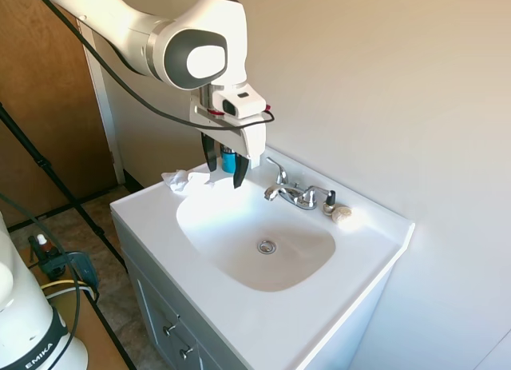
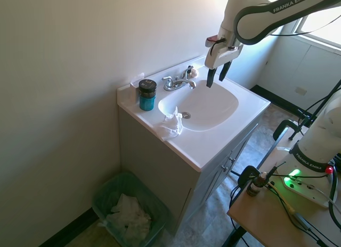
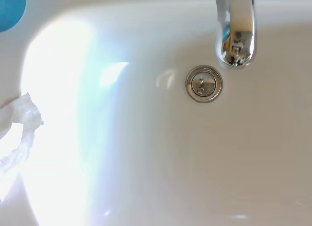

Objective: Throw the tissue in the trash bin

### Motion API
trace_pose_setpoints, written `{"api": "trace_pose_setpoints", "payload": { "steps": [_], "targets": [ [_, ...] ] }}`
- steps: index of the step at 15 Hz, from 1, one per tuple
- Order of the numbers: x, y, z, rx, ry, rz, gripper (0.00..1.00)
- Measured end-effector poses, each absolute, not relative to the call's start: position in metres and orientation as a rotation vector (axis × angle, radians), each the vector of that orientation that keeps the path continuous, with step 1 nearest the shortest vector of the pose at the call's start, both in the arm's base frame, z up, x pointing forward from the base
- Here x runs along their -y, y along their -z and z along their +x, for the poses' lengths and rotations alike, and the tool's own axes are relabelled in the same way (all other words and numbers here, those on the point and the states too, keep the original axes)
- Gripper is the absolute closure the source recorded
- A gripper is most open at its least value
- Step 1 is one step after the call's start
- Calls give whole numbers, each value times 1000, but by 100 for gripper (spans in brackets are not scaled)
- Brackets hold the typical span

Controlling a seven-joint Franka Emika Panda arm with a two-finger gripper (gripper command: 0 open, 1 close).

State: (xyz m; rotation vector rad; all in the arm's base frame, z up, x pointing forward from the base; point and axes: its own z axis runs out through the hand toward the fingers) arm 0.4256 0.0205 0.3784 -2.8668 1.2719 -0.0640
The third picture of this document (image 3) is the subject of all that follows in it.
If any white paper tissue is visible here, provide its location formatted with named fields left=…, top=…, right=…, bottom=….
left=0, top=92, right=45, bottom=203

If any chrome faucet spout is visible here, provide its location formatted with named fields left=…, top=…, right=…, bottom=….
left=213, top=0, right=258, bottom=70

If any chrome sink drain stopper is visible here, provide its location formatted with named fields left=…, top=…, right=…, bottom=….
left=185, top=65, right=224, bottom=103

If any blue plastic bottle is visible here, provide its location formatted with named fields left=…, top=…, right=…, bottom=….
left=0, top=0, right=27, bottom=33

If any white ceramic sink basin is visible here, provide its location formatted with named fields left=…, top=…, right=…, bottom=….
left=0, top=0, right=312, bottom=226

